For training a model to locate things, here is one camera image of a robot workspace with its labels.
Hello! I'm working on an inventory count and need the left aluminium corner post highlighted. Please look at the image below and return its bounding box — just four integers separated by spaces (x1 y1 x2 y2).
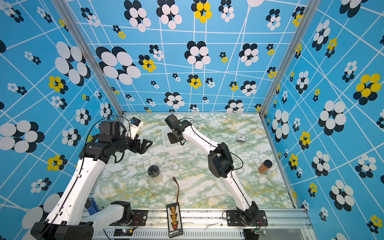
52 1 124 117

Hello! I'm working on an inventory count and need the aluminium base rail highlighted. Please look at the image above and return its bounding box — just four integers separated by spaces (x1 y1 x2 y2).
93 209 317 240

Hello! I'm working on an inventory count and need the black board with orange connectors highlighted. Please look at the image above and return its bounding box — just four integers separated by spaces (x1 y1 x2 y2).
166 202 184 238

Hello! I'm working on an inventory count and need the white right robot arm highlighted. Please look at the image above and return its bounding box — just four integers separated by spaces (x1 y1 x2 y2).
165 114 260 226

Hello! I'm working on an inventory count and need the brown spice jar black lid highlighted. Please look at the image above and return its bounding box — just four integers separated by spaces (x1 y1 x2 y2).
258 160 273 174

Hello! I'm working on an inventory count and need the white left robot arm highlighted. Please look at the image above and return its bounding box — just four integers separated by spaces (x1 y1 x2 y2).
31 118 152 240

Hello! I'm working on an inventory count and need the aluminium corner frame post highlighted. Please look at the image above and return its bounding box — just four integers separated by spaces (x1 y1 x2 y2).
260 0 321 119

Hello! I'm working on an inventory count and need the clear plastic bin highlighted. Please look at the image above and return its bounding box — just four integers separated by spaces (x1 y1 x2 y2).
162 126 184 154

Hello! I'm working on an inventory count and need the black-lidded white jar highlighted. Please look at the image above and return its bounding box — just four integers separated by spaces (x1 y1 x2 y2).
147 165 163 183

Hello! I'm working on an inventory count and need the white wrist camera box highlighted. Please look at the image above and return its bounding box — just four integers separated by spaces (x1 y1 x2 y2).
126 117 143 140

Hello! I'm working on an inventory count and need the red black wire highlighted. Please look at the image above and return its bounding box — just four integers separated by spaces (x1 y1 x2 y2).
171 176 181 204

